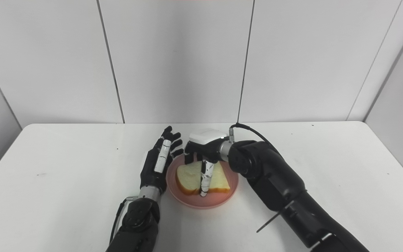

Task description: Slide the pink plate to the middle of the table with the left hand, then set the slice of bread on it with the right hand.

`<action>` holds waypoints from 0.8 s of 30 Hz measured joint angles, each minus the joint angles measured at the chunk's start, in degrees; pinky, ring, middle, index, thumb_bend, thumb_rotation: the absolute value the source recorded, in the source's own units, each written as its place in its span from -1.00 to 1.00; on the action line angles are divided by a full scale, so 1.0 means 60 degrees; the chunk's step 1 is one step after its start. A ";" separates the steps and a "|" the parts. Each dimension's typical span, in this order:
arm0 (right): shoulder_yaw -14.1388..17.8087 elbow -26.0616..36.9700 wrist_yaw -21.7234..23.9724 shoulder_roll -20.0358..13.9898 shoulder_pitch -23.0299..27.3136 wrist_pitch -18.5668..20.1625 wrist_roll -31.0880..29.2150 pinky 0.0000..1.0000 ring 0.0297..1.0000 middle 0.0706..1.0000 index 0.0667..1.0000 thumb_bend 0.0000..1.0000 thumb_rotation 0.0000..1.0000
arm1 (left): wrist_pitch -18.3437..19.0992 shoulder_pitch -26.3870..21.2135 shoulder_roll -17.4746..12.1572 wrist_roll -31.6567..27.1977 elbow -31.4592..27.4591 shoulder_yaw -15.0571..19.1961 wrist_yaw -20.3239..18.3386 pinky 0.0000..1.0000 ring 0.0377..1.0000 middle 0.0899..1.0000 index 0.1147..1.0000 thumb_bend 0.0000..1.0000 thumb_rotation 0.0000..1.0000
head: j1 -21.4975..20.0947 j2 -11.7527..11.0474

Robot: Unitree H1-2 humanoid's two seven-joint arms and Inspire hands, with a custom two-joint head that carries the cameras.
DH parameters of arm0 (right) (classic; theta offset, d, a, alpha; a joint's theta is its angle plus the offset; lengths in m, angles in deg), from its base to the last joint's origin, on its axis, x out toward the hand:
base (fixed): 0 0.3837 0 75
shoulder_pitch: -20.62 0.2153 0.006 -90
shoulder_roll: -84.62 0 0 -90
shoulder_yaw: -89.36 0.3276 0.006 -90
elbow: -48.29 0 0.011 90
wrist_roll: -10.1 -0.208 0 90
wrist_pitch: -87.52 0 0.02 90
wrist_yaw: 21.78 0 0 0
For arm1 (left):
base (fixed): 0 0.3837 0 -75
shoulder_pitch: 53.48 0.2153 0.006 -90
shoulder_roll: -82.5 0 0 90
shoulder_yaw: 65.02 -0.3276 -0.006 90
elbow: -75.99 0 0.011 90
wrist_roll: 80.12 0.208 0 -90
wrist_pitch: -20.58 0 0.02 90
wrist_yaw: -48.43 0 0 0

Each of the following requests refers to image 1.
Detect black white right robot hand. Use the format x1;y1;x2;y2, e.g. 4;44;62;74
184;128;230;197

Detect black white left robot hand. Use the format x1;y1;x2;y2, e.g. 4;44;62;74
140;126;184;193

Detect slice of white bread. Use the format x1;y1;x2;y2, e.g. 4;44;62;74
176;161;231;196

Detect pink round plate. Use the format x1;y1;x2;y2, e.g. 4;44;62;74
166;154;239;210

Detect black zip tie tail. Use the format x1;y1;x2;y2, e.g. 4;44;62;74
256;201;295;233

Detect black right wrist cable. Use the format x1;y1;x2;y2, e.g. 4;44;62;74
229;123;275;147

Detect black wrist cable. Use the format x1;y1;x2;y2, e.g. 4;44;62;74
109;197;132;245
229;123;275;147

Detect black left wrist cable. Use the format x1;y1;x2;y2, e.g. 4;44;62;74
109;197;132;245

